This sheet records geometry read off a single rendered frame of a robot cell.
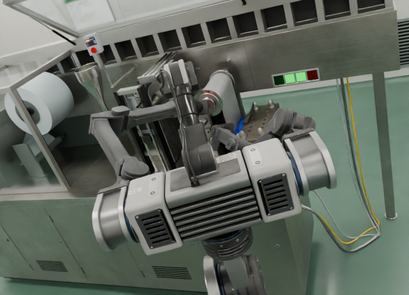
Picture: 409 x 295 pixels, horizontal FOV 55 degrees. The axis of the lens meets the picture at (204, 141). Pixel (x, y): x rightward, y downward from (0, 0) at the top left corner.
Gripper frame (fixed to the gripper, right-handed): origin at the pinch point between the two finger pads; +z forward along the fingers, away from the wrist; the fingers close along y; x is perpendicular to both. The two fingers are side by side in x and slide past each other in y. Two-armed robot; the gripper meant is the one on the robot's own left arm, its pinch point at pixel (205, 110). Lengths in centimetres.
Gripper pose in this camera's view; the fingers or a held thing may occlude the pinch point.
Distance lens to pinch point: 199.7
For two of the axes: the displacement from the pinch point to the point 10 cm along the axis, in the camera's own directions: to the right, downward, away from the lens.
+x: -0.4, -9.9, 1.2
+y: 9.1, -0.8, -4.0
